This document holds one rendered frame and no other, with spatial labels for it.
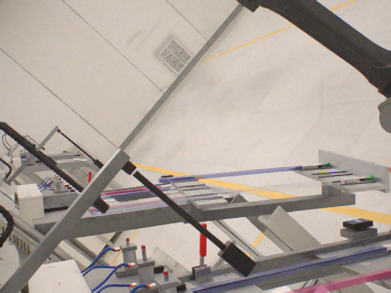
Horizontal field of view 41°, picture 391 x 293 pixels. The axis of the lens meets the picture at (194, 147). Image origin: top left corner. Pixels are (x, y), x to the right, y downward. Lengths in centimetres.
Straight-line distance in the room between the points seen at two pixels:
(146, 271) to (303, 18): 56
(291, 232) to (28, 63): 727
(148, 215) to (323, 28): 96
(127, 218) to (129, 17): 716
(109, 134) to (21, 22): 216
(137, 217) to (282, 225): 55
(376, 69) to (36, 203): 124
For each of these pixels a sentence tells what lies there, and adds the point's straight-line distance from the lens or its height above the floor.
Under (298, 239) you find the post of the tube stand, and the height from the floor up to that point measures 73.
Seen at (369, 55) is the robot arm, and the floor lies 105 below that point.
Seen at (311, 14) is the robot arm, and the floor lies 119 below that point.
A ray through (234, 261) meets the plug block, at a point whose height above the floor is 116.
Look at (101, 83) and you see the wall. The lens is 848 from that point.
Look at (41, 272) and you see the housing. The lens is 88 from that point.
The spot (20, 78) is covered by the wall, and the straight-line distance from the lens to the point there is 837.
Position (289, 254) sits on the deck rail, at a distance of 107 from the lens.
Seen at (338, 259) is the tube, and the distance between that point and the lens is 103.
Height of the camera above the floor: 144
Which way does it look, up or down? 15 degrees down
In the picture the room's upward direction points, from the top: 48 degrees counter-clockwise
